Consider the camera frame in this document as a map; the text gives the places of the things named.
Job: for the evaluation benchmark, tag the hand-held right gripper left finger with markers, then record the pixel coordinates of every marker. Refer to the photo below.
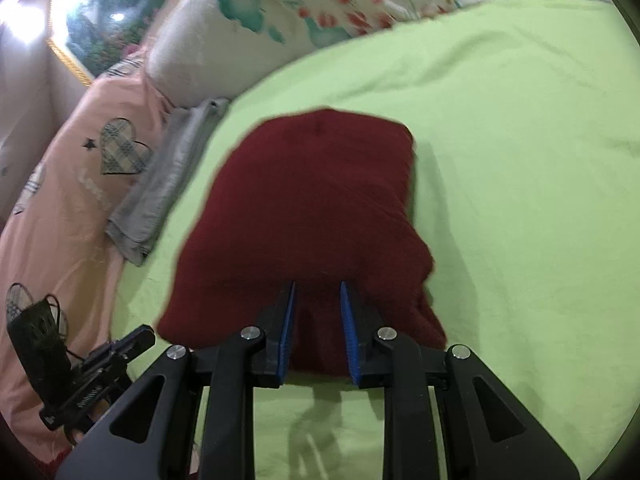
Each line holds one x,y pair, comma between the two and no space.
286,327

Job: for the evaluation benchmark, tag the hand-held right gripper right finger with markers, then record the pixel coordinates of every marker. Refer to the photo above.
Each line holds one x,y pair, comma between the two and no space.
350,332

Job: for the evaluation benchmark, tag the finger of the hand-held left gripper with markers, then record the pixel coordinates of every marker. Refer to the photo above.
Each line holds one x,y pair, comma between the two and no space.
135,340

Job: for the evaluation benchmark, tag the dark red garment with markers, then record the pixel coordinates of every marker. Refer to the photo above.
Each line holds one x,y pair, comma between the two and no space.
320,200

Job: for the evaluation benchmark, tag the pink heart print blanket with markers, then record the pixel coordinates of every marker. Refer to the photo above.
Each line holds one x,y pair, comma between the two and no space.
65,210

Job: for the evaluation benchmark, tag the grey folded cloth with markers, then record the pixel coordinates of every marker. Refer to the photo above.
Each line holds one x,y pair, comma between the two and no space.
160,185

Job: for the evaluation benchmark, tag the light green bedsheet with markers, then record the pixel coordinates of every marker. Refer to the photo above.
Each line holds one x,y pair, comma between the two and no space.
520,170

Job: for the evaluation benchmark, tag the floral white pillow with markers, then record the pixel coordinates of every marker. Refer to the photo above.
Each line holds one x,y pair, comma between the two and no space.
240,25

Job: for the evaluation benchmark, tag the framed landscape wall picture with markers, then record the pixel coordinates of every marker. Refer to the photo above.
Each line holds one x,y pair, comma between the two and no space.
100,20

